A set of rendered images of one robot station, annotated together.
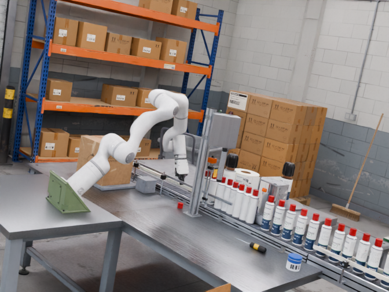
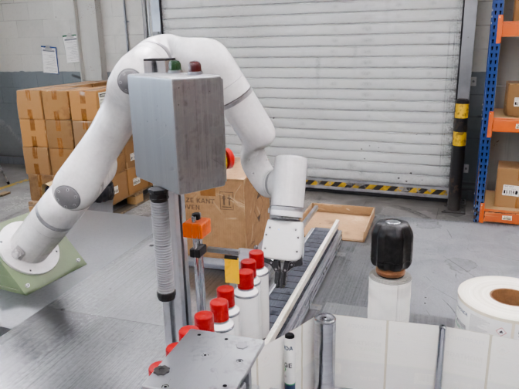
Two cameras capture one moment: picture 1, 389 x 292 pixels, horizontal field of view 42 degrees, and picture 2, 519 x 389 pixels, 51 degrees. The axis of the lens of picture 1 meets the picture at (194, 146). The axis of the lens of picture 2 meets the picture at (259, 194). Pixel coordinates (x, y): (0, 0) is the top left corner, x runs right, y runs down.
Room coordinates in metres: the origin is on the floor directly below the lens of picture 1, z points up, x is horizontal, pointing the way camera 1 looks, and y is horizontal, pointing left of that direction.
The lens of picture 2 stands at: (2.74, -1.07, 1.53)
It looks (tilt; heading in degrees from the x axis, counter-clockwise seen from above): 16 degrees down; 65
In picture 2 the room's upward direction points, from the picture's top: 1 degrees counter-clockwise
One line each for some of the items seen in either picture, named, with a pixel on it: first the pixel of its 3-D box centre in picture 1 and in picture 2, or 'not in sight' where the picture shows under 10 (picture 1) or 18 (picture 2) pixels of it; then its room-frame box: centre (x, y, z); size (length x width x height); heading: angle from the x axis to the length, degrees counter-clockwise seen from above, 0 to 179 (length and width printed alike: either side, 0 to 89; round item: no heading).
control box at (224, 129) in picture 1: (223, 130); (177, 129); (3.02, -0.15, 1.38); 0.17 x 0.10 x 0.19; 101
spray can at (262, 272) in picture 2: not in sight; (257, 294); (3.20, -0.08, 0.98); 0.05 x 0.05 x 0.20
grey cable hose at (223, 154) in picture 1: (221, 164); (162, 245); (2.97, -0.18, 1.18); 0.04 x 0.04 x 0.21
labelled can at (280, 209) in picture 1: (278, 217); not in sight; (2.77, -0.54, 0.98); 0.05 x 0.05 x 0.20
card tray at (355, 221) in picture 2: not in sight; (335, 221); (3.85, 0.59, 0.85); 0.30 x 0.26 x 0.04; 46
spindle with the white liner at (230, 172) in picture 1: (229, 174); (389, 290); (3.41, -0.27, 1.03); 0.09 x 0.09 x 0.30
